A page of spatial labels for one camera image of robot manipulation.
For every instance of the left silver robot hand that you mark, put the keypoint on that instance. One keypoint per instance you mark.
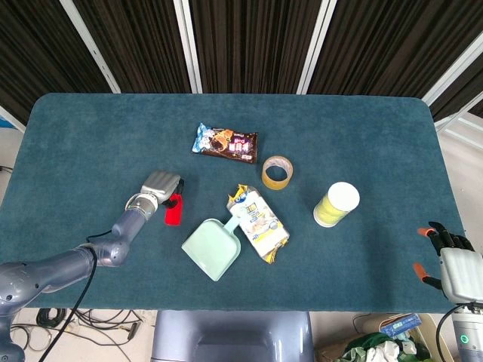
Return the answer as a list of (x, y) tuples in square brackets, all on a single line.
[(160, 187)]

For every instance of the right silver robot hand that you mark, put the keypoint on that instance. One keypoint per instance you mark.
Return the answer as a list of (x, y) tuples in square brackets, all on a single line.
[(461, 279)]

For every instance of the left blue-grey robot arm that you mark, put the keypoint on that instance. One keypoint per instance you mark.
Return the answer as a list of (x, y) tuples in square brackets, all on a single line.
[(68, 260)]

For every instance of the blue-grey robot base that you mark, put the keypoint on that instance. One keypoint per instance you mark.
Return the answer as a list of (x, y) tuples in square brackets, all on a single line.
[(233, 336)]

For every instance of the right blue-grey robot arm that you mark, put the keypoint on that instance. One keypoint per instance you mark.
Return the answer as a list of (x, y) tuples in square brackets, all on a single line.
[(469, 333)]

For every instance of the blue cardboard box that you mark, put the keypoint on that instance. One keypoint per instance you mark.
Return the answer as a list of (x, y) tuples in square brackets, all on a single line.
[(400, 324)]

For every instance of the brown chocolate snack packet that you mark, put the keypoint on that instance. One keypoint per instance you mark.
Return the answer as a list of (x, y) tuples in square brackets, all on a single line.
[(225, 142)]

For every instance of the mint green dustpan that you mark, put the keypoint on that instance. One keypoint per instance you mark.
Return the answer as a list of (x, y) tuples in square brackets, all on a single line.
[(213, 249)]

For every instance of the yellow white snack bag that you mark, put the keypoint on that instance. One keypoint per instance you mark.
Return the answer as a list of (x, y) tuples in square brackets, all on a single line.
[(257, 225)]

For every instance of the green white crumpled cloth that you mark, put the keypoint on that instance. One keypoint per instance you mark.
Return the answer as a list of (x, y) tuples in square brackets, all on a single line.
[(377, 348)]

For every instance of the clear tape roll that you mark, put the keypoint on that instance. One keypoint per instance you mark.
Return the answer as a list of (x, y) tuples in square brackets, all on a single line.
[(278, 172)]

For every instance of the yellow cylinder can white lid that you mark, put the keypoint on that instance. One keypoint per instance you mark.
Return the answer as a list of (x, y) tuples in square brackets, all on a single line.
[(335, 205)]

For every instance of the teal table cloth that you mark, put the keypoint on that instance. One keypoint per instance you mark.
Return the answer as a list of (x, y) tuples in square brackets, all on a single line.
[(339, 124)]

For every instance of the white partition frame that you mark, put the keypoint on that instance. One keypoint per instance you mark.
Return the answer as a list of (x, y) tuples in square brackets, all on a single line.
[(190, 45)]

